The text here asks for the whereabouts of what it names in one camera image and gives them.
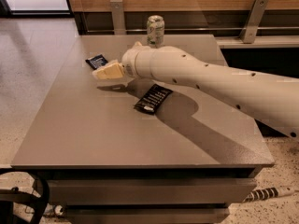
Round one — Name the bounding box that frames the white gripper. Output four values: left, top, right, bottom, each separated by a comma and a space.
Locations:
93, 42, 153, 90

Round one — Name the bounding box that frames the blue rxbar blueberry wrapper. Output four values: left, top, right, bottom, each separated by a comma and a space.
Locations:
85, 54, 107, 70

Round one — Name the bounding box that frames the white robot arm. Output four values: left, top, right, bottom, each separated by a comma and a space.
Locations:
93, 42, 299, 140

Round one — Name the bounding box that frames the black snack bar wrapper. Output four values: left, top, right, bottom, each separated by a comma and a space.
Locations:
134, 84, 173, 115

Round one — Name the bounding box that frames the green and white soda can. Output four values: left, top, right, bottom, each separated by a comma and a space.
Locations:
147, 15, 164, 48

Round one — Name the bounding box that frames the grey table with drawers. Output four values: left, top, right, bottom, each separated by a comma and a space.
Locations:
12, 35, 274, 224

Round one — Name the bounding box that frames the black chair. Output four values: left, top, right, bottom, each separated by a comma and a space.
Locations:
0, 173, 50, 224

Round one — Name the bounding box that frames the left metal wall bracket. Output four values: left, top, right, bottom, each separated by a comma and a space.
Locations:
110, 0, 126, 35

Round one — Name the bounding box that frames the metal wall bracket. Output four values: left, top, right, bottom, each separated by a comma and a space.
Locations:
110, 0, 126, 35
239, 0, 269, 44

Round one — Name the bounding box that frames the right metal wall bracket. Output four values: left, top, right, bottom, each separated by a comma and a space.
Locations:
239, 0, 269, 44

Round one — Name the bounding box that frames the metal rail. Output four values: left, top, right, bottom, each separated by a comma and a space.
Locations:
86, 26, 299, 33

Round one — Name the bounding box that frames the black and white striped cable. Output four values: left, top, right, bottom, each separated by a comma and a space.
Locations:
242, 186, 299, 203

